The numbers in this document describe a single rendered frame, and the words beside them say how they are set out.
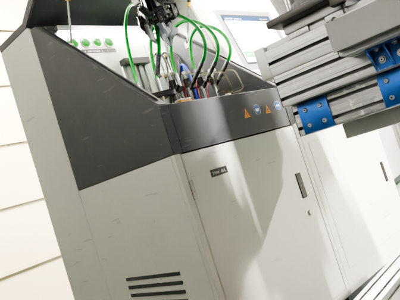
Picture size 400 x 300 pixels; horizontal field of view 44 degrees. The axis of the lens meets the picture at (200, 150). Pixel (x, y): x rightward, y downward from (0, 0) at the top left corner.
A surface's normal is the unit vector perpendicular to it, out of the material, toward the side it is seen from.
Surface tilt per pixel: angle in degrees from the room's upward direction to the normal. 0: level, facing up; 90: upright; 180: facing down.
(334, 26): 90
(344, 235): 90
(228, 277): 90
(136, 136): 90
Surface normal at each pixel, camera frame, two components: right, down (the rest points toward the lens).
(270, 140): 0.68, -0.25
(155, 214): -0.67, 0.18
